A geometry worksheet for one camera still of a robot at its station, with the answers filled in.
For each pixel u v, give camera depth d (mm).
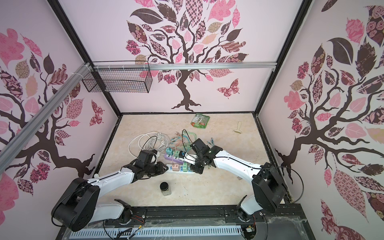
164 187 742
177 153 897
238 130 1088
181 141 1006
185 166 833
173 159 928
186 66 932
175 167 839
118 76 947
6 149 499
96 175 871
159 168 777
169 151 899
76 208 415
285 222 723
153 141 1021
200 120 1141
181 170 870
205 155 617
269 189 423
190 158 710
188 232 698
